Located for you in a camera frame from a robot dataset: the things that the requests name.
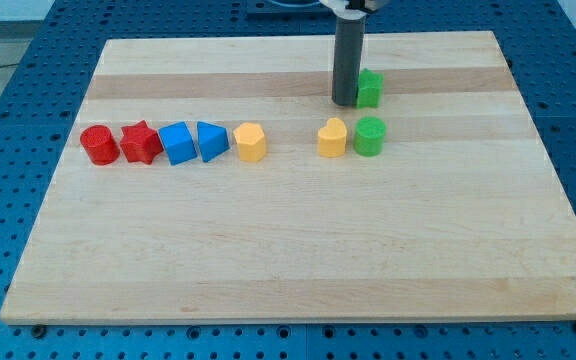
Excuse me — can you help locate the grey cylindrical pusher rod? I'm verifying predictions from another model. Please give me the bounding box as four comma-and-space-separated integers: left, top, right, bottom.
332, 17, 365, 106

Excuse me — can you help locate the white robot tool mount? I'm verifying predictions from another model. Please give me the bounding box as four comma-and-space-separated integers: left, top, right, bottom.
320, 0, 391, 19

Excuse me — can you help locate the green star block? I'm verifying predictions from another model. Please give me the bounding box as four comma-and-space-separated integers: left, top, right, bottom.
356, 69, 384, 108

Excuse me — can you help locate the green cylinder block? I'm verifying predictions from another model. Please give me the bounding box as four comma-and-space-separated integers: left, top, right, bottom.
353, 116, 387, 157

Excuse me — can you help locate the yellow heart block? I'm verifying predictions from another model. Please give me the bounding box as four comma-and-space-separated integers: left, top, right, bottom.
317, 117, 348, 158

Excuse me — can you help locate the yellow hexagon block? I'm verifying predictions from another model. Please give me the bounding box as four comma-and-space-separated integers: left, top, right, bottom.
233, 122, 267, 162

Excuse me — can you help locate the blue triangle block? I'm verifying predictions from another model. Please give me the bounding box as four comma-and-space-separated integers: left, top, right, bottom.
197, 121, 230, 162

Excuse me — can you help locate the blue cube block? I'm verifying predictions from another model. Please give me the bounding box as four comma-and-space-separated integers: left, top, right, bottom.
159, 122, 197, 165

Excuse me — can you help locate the light wooden board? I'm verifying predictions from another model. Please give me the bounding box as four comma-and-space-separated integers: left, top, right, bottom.
0, 31, 576, 325

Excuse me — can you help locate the red star block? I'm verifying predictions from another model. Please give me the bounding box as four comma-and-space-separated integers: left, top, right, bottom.
120, 120, 163, 165

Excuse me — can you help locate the red cylinder block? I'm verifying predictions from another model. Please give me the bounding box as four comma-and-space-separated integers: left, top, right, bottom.
80, 125, 120, 166

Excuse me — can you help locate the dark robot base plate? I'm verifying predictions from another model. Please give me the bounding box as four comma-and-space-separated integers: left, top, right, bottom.
244, 0, 331, 18

